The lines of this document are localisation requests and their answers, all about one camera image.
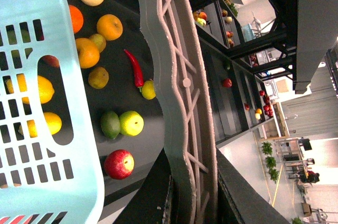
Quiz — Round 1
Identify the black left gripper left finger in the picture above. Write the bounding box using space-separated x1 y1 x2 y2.
114 150 173 224

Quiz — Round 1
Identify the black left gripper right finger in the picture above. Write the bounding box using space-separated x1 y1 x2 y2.
217 150 289 224

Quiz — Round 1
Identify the large light blue basket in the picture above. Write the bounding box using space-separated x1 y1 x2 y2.
0 0 106 224

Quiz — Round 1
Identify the yellow lemon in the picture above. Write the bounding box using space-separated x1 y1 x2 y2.
27 112 62 138
5 73 55 104

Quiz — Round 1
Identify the red apple bottom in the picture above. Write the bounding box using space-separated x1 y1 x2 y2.
104 150 135 180

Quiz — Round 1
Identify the red apple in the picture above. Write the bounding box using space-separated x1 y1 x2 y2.
42 55 60 68
104 150 135 180

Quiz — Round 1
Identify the green apple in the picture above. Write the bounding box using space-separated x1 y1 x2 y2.
119 110 144 136

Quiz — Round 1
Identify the yellow green fruit by chili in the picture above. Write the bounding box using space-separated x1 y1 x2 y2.
141 80 156 100

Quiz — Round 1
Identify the red chili pepper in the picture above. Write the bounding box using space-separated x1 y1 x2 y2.
124 49 144 88

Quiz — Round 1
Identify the brown kiwi lower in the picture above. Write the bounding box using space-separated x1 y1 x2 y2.
88 67 109 89

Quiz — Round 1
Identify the brown kiwi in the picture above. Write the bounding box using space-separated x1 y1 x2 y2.
88 67 109 89
89 33 106 53

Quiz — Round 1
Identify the yellow orange centre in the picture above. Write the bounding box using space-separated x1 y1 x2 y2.
76 38 100 69

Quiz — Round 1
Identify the brown kiwi upper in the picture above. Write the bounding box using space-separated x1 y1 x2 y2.
89 33 106 53

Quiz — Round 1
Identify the red apple centre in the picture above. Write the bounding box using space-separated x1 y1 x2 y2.
42 55 60 68

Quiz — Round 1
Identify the yellow orange apple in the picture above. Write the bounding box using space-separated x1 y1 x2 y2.
97 14 123 41

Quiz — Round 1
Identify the orange tangerine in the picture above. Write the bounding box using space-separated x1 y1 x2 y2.
69 5 84 34

